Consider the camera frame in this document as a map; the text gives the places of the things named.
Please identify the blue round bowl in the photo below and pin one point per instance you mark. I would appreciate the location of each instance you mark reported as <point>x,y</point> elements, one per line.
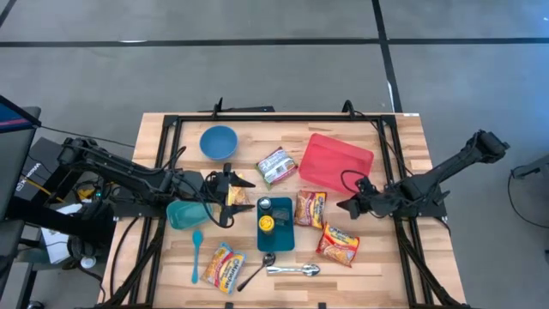
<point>218,141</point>

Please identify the teal plastic spoon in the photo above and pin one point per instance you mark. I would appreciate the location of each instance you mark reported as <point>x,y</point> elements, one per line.
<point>197,240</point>

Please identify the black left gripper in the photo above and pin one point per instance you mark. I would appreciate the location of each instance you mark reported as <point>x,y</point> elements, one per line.
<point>212,186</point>

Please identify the green-edged shrimp ramen packet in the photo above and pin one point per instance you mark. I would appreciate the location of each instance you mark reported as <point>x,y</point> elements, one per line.
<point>276,167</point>

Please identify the red plastic bin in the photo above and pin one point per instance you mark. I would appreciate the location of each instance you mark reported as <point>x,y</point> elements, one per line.
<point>326,163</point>

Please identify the bright red ramen packet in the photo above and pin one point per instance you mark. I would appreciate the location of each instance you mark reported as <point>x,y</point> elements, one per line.
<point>338,244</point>

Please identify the blue-edged ramen packet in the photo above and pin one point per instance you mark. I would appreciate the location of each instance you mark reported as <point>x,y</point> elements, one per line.
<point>224,268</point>

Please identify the black-lid spice jar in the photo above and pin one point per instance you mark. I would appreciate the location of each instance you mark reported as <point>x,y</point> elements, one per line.
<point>265,204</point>

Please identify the silver metal spoon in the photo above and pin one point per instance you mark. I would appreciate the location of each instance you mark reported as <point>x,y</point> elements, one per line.
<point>309,269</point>

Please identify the dark red ramen packet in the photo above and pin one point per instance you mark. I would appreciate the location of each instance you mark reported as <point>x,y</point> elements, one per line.
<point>309,209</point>

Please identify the blue rectangular plastic bin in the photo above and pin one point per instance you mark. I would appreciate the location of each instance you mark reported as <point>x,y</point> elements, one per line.
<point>281,240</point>

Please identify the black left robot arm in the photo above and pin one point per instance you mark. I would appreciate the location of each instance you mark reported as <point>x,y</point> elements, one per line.
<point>128,171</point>

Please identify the white paper sheet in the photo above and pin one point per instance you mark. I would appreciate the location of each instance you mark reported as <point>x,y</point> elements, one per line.
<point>56,249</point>

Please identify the yellow ramen packet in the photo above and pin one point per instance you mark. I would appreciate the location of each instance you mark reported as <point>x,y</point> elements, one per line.
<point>238,196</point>

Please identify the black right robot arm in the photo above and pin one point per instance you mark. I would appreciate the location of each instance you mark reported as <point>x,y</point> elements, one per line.
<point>450,165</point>

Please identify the white round cap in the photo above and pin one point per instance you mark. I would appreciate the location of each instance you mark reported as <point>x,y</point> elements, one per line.
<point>88,262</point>

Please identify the black cardboard box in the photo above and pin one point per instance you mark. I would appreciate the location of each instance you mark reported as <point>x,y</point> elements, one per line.
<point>43,163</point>

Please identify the teal plastic bin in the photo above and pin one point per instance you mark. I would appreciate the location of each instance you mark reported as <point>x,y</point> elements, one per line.
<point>184,216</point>

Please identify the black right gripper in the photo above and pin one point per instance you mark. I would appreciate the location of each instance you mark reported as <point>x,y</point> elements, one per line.
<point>373,201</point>

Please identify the yellow-lid seasoning jar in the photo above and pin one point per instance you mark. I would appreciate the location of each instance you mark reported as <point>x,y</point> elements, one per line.
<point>266,224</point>

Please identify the dark computer monitor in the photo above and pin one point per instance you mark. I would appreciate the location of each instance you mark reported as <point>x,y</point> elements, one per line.
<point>13,150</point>

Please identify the black aluminium table frame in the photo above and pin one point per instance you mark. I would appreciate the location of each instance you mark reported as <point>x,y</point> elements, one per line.
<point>279,117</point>

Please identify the black spoon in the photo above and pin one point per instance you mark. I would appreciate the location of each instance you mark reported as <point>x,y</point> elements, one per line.
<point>269,259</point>

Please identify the dark green spice tin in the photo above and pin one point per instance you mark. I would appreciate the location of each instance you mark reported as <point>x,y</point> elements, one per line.
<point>281,216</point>

